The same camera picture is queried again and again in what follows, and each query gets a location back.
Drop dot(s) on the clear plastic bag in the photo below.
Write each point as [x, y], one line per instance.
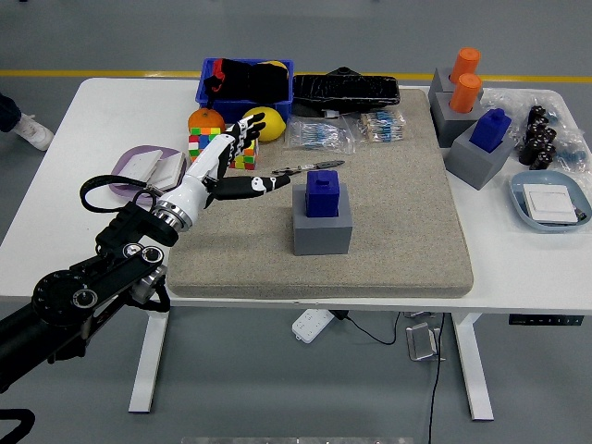
[509, 99]

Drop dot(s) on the black wrapped keyboard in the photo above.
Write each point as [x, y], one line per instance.
[347, 90]

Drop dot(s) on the white table leg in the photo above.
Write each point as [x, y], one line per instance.
[148, 361]
[474, 370]

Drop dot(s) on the black cloth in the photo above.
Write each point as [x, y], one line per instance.
[254, 83]

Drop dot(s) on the yellow item in bin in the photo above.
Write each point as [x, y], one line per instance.
[275, 64]

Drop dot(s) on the blue square seal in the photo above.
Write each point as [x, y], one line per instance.
[490, 131]
[324, 194]

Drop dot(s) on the white power strip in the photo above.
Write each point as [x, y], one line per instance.
[311, 326]

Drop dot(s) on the bag of blue components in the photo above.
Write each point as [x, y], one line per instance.
[571, 157]

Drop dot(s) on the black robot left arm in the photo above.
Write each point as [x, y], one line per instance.
[69, 296]

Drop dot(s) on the grey seal holder block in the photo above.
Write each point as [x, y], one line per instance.
[451, 129]
[472, 166]
[439, 85]
[324, 236]

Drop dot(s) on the yellow lemon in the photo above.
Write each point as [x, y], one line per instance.
[274, 126]

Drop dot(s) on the black capacitors cluster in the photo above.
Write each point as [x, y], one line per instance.
[536, 148]

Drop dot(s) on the blue plastic bin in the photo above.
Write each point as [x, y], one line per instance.
[231, 110]

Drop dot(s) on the bag of beige resistors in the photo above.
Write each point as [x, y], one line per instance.
[381, 127]

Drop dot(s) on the orange fruit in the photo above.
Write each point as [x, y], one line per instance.
[205, 119]

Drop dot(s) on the black desk control panel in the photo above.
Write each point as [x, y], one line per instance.
[546, 319]

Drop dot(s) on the purple plate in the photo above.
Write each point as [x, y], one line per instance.
[121, 164]

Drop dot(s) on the person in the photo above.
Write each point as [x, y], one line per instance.
[32, 131]

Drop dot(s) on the grey-brown mat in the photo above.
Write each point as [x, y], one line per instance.
[393, 231]

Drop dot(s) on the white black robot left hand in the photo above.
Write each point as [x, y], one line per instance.
[199, 182]

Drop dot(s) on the light blue plate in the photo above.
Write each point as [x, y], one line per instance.
[517, 189]

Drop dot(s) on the orange cylinder seal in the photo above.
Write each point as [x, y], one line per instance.
[467, 62]
[464, 94]

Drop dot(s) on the silver metal bracket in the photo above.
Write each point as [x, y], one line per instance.
[418, 315]
[421, 342]

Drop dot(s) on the colourful puzzle cube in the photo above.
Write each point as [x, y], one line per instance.
[248, 160]
[199, 141]

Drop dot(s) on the bag of blue resistors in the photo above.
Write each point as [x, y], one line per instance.
[319, 136]

